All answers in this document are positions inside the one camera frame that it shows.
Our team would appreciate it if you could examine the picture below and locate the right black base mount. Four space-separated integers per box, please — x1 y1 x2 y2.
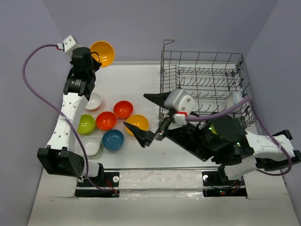
202 171 247 197

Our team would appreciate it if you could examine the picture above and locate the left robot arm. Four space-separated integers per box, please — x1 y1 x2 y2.
37 47 104 186

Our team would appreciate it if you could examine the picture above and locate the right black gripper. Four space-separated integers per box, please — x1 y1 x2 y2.
122 87 213 160

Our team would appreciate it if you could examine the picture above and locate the orange bowl left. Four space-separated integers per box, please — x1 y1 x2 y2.
95 111 117 130

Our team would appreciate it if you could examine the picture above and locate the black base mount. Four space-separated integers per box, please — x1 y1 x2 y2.
202 171 247 197
74 171 120 198

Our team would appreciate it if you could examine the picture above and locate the grey wire dish rack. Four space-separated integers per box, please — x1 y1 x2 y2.
160 40 252 116

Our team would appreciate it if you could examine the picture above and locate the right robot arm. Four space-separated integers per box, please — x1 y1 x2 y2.
125 89 301 185

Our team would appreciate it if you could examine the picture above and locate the white square bowl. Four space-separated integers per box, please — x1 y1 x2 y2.
81 136 101 156

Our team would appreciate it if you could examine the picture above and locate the orange bowl near rack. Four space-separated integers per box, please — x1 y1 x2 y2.
113 100 134 119

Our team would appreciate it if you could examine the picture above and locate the green bowl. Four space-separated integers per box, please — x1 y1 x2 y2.
77 114 96 135

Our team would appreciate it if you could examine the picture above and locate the blue bowl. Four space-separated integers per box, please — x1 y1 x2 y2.
102 129 125 151

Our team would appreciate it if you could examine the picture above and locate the small yellow bowl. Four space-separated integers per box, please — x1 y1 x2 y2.
90 40 115 67

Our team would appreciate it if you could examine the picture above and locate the white round bowl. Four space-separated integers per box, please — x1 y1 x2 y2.
227 91 243 109

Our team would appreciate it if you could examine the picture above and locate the white orange-bottom bowl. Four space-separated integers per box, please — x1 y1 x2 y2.
85 93 103 111

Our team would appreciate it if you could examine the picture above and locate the large yellow bowl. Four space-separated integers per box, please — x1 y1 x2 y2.
126 114 149 131

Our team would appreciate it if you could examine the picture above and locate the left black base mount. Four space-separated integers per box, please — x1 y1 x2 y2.
74 171 120 198

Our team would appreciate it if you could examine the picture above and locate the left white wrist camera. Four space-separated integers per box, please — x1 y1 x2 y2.
56 35 80 58

